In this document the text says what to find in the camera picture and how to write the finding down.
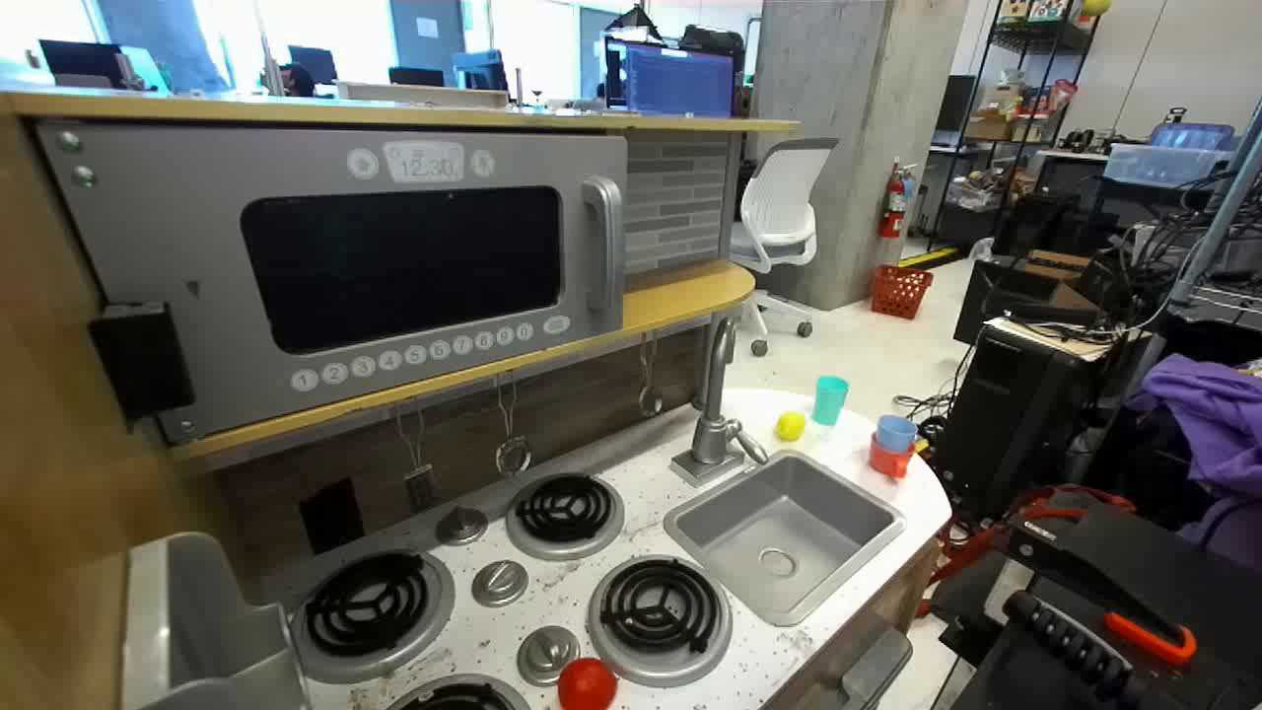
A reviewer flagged gray toy faucet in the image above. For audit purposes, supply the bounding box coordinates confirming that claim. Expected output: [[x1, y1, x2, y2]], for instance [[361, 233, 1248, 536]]
[[665, 311, 771, 490]]

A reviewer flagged black box on side panel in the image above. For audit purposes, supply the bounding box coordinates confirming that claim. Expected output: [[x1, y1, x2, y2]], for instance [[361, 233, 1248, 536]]
[[86, 300, 197, 427]]

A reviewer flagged black storage shelf rack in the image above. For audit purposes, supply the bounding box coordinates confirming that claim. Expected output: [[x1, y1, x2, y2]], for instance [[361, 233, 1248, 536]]
[[963, 0, 1104, 254]]

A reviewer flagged orange plastic cup with handle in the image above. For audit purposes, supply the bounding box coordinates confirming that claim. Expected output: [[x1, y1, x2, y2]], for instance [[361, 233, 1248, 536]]
[[864, 430, 917, 485]]

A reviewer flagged black tool with orange handle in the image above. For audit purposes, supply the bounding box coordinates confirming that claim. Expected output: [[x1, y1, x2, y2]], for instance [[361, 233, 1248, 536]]
[[1002, 589, 1202, 701]]

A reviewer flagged red fire extinguisher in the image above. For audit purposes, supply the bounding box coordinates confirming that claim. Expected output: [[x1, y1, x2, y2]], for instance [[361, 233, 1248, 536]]
[[874, 156, 913, 246]]

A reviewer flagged red plastic basket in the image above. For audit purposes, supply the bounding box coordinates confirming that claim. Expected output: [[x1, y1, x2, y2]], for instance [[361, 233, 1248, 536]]
[[866, 262, 939, 325]]

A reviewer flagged black computer tower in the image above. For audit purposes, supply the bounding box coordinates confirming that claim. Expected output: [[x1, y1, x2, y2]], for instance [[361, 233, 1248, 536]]
[[939, 311, 1123, 523]]

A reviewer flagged black coil stove burner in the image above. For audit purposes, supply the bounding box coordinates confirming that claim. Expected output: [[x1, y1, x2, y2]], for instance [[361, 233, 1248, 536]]
[[582, 555, 736, 689], [503, 468, 625, 565], [289, 547, 456, 685], [385, 669, 532, 710]]

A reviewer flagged red toy ball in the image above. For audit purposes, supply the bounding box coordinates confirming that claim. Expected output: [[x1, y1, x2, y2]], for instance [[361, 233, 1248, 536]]
[[555, 655, 621, 710]]

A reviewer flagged gray toy sink basin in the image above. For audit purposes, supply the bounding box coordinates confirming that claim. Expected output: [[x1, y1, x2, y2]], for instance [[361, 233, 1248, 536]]
[[663, 451, 905, 630]]

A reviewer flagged blue monitor screen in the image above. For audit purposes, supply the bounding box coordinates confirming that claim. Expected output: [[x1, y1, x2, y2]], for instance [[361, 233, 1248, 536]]
[[621, 45, 736, 123]]

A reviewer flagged black wall plate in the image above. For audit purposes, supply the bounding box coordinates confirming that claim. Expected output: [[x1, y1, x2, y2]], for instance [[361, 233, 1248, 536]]
[[297, 477, 365, 555]]

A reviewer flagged purple cloth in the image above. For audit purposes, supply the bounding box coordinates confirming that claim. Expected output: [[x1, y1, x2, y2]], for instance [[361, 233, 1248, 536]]
[[1134, 350, 1262, 570]]

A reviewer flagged gray microwave door handle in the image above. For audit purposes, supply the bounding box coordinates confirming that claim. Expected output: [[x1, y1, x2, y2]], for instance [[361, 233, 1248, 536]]
[[579, 173, 629, 335]]

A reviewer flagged gray stove knob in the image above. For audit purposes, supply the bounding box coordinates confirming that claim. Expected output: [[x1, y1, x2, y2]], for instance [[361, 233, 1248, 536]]
[[513, 624, 582, 685], [435, 506, 492, 547], [469, 561, 532, 610]]

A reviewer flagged gray toy microwave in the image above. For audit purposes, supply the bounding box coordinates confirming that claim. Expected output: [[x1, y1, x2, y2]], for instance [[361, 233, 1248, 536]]
[[32, 120, 629, 451]]

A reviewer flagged teal plastic cup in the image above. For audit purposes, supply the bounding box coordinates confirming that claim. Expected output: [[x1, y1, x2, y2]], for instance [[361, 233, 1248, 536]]
[[808, 372, 853, 430]]

